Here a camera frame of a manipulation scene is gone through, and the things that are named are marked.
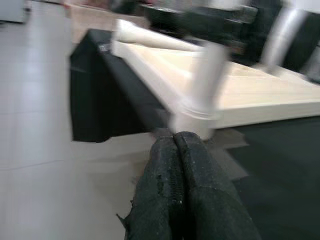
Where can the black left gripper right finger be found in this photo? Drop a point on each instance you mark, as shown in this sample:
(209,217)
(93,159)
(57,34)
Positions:
(212,205)

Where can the clear tape strip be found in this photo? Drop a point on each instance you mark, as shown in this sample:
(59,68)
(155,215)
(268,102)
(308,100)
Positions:
(230,155)

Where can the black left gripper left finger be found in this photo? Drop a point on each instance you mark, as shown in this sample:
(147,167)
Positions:
(157,200)

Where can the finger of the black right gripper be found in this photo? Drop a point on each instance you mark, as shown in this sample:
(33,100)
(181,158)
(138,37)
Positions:
(212,27)

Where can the white threaded plastic table leg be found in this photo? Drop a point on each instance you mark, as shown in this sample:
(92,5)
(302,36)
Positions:
(150,37)
(205,82)

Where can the white plastic table top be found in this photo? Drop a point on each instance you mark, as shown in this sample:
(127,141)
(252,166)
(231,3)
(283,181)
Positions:
(250,90)

